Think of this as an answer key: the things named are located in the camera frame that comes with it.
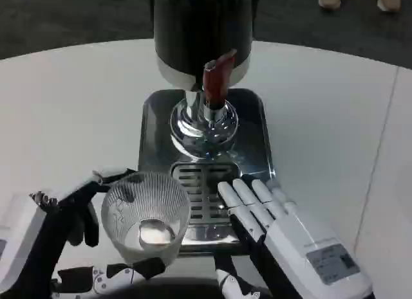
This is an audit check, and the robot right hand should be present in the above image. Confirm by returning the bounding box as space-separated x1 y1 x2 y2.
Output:
213 174 375 299

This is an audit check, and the clear ribbed glass cup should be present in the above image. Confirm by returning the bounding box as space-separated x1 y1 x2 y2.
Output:
100 171 192 268

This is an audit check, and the steel drip tray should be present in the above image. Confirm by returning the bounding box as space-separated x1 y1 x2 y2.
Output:
138 88 277 255

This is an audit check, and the slotted steel tray grid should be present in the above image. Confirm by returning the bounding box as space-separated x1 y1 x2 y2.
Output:
169 161 241 225

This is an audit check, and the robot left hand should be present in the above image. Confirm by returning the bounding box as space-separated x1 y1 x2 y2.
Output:
0 165 169 299

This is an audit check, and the black drink dispenser chrome base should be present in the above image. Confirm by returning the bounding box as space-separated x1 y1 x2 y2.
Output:
153 0 254 160

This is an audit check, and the red-brown tap handle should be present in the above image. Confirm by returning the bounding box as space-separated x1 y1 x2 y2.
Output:
202 49 238 104

